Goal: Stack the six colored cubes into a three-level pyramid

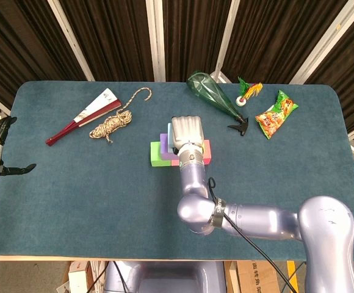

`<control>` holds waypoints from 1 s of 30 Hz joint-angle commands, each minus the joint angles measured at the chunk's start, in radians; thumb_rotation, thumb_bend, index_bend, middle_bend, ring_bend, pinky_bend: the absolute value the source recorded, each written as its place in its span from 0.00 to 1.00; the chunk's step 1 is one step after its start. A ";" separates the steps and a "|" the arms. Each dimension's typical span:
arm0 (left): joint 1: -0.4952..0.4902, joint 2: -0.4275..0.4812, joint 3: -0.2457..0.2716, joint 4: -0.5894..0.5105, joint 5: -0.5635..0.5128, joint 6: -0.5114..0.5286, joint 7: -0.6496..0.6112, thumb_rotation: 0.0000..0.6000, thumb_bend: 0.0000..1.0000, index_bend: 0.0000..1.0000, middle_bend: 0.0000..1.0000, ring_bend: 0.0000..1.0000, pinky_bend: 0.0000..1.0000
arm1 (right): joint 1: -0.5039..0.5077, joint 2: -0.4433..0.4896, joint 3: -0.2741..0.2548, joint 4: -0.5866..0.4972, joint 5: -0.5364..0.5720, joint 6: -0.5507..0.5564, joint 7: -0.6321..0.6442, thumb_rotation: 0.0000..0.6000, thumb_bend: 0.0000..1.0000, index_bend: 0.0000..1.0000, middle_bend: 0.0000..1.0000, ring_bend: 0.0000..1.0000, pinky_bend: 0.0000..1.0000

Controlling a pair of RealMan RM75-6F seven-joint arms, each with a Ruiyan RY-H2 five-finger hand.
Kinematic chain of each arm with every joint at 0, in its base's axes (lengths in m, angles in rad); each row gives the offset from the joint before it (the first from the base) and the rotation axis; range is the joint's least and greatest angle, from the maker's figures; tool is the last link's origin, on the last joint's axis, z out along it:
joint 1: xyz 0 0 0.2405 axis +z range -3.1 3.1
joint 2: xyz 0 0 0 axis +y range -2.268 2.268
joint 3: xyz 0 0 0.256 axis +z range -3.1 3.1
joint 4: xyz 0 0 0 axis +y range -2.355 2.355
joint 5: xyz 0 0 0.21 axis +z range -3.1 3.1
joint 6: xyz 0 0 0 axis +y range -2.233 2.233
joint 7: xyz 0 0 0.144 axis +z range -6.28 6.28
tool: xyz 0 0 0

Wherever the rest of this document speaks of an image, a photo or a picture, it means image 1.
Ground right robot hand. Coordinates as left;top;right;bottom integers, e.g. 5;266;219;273
170;115;206;155

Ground light blue foam cube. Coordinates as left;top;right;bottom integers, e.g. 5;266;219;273
167;122;176;153

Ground purple foam cube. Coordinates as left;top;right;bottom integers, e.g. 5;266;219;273
159;132;179;161

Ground red foam cube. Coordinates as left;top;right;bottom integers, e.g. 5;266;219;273
201;139;212;165

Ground green foam cube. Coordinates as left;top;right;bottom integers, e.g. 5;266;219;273
150;141;172;168

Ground green plastic spray bottle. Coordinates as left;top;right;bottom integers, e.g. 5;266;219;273
186;71;250;137

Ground feather shuttlecock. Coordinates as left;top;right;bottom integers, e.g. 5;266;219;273
235;76;264;107

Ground orange green snack bag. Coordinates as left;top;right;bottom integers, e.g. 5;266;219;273
255;89;300;140

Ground red and white folding fan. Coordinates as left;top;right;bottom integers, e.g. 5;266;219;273
45;87;123;147

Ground dark brown curtain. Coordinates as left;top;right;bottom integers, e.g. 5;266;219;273
0;0;354;144

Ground blue felt table cover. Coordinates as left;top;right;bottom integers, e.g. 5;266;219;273
0;80;354;262

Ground white and red carton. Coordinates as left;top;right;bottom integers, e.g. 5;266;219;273
68;261;93;293

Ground grey robot torso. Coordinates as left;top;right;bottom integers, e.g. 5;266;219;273
103;261;226;293

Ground brown cardboard box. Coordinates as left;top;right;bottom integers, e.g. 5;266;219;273
236;261;280;293

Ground beige black rope bundle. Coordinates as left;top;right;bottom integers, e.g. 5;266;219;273
88;87;153;144

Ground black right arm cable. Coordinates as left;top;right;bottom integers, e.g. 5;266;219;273
206;177;297;293

